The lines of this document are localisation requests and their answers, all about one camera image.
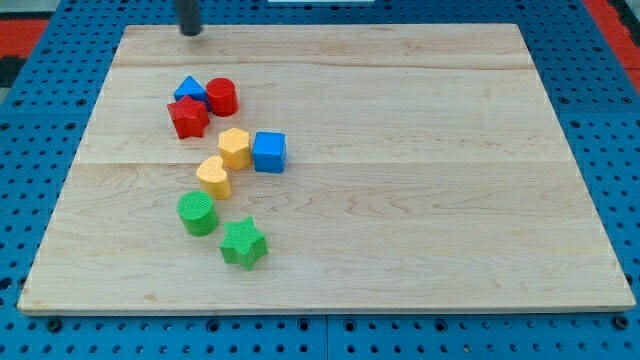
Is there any light wooden board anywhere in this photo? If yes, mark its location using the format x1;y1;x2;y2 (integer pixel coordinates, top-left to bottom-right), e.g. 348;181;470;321
18;23;636;316

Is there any blue cube block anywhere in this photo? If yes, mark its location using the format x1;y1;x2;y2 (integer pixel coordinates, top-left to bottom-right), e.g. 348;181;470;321
252;131;287;173

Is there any yellow hexagon block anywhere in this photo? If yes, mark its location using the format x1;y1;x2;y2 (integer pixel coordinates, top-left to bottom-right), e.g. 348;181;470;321
218;128;252;170

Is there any green star block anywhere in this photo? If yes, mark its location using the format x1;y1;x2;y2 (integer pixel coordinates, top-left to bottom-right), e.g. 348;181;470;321
219;216;268;271

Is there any yellow heart block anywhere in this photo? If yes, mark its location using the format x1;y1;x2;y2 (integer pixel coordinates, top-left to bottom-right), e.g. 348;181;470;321
196;155;232;200

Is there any green cylinder block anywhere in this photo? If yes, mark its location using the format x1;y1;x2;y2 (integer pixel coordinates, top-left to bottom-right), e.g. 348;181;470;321
176;191;218;237

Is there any red cylinder block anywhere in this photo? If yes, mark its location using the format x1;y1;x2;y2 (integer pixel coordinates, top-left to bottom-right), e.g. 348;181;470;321
205;78;239;117

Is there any red star block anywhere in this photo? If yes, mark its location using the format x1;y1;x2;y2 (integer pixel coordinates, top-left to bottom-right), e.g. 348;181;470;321
167;96;210;139

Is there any blue triangle block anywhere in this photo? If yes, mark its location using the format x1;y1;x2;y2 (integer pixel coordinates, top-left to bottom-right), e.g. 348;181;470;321
173;76;210;109

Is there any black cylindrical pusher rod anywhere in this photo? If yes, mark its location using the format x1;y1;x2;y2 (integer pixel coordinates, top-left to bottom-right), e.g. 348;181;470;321
175;0;202;37

